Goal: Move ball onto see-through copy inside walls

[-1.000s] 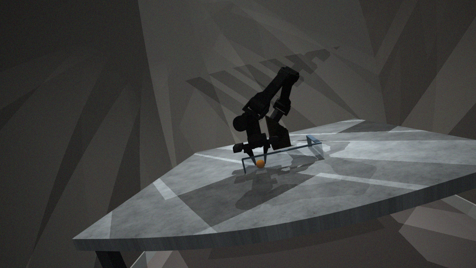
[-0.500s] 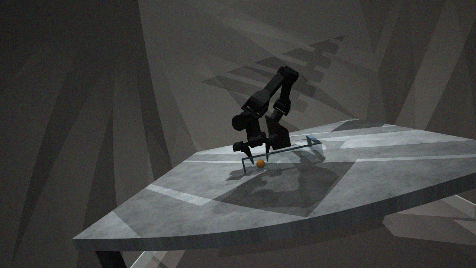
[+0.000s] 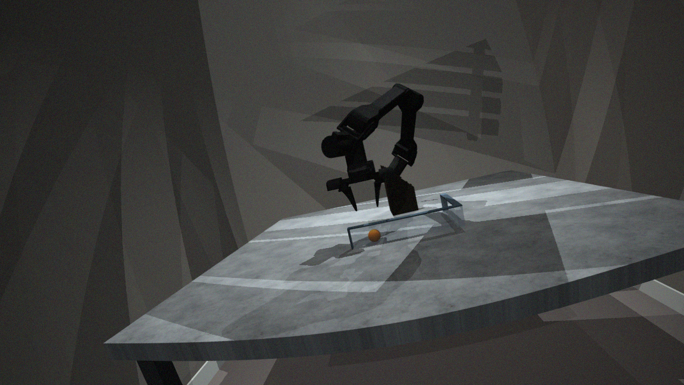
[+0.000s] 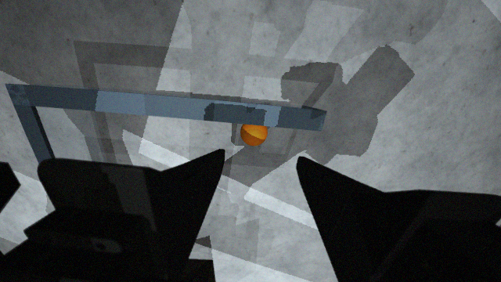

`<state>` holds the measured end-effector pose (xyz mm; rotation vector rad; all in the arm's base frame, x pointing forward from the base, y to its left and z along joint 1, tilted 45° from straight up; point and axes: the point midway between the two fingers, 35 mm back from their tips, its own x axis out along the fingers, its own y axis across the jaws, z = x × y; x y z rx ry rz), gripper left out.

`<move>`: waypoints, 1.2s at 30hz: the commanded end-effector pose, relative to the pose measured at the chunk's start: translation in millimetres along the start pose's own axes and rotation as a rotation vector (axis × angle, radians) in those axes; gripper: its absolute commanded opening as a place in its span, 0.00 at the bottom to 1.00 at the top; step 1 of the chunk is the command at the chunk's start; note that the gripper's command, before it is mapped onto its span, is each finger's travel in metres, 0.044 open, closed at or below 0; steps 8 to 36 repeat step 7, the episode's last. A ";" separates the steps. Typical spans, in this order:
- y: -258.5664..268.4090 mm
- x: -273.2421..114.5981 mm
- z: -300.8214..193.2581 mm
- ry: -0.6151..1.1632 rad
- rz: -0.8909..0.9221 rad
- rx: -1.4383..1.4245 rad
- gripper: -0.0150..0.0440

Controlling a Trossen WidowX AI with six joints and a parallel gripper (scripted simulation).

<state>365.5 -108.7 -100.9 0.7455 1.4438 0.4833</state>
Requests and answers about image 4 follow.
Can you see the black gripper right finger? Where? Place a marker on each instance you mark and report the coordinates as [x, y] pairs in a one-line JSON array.
[[364, 229]]

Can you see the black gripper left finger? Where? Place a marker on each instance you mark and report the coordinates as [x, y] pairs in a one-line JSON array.
[[171, 203]]

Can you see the clear low glass walls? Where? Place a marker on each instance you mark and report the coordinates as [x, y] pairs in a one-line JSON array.
[[73, 134]]

